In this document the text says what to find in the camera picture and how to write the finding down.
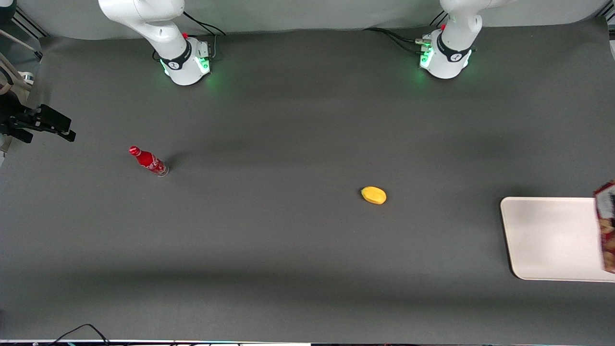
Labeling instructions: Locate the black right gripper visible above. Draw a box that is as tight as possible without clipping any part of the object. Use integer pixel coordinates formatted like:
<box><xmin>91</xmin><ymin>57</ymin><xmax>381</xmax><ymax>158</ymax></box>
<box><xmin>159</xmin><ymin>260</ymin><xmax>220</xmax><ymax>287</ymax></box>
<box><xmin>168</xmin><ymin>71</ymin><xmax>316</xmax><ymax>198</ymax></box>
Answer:
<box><xmin>0</xmin><ymin>95</ymin><xmax>76</xmax><ymax>144</ymax></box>

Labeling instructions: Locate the red cookie box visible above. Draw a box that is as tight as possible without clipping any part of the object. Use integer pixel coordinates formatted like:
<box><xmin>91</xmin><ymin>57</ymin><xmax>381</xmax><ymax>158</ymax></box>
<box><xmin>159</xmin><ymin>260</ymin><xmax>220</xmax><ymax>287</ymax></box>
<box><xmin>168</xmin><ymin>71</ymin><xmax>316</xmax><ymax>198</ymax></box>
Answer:
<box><xmin>593</xmin><ymin>180</ymin><xmax>615</xmax><ymax>275</ymax></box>

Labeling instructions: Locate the beige plastic tray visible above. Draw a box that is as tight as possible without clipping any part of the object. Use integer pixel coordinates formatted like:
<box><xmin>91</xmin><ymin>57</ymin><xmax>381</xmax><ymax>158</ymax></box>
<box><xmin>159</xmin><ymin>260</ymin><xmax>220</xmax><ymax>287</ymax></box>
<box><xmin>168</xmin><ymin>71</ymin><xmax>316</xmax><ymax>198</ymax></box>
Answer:
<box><xmin>500</xmin><ymin>197</ymin><xmax>615</xmax><ymax>283</ymax></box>

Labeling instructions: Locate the red soda bottle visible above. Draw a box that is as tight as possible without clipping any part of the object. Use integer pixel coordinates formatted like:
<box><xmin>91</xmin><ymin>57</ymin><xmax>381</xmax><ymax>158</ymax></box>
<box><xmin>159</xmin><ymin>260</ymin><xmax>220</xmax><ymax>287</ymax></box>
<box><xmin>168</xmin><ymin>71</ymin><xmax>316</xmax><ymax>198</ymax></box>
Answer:
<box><xmin>128</xmin><ymin>146</ymin><xmax>170</xmax><ymax>177</ymax></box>

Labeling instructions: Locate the dark grey table cloth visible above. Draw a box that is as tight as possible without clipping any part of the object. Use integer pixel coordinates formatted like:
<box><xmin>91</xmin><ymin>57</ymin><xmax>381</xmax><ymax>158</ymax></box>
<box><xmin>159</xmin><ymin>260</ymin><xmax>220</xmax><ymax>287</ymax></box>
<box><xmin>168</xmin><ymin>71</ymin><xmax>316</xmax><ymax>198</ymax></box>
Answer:
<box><xmin>0</xmin><ymin>17</ymin><xmax>615</xmax><ymax>345</ymax></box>

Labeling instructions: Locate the yellow mango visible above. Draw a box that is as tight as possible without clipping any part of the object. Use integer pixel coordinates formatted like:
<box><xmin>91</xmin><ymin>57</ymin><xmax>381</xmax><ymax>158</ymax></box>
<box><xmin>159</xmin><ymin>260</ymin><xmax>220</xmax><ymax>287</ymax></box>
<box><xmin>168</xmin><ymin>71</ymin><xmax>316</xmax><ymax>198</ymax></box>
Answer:
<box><xmin>361</xmin><ymin>186</ymin><xmax>387</xmax><ymax>205</ymax></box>

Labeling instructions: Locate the beige cable bundle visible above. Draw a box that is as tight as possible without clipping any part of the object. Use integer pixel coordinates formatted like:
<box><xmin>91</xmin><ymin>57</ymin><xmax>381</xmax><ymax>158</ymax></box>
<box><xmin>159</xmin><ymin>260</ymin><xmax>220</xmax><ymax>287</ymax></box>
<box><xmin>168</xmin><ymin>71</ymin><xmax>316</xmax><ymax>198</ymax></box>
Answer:
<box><xmin>0</xmin><ymin>28</ymin><xmax>35</xmax><ymax>97</ymax></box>

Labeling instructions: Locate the aluminium frame rail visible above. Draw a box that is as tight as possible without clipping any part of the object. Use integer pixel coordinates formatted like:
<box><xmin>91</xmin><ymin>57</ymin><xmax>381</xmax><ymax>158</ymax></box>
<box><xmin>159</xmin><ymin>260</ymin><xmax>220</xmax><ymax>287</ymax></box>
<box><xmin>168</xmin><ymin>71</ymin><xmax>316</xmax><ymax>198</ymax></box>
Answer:
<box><xmin>12</xmin><ymin>8</ymin><xmax>49</xmax><ymax>39</ymax></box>

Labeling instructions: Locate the black base cable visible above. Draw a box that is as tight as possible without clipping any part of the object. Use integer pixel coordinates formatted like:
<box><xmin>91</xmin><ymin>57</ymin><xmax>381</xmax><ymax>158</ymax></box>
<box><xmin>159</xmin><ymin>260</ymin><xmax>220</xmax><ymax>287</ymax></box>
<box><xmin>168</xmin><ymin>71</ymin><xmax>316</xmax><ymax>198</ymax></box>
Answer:
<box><xmin>182</xmin><ymin>12</ymin><xmax>227</xmax><ymax>37</ymax></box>
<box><xmin>363</xmin><ymin>27</ymin><xmax>423</xmax><ymax>44</ymax></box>
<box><xmin>384</xmin><ymin>32</ymin><xmax>428</xmax><ymax>54</ymax></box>

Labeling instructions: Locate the black thin cable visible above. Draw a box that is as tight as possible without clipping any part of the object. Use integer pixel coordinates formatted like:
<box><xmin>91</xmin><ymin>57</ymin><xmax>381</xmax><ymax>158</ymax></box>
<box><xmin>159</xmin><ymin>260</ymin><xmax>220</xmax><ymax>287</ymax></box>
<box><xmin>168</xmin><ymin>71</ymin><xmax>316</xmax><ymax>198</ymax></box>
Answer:
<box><xmin>47</xmin><ymin>323</ymin><xmax>112</xmax><ymax>346</ymax></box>

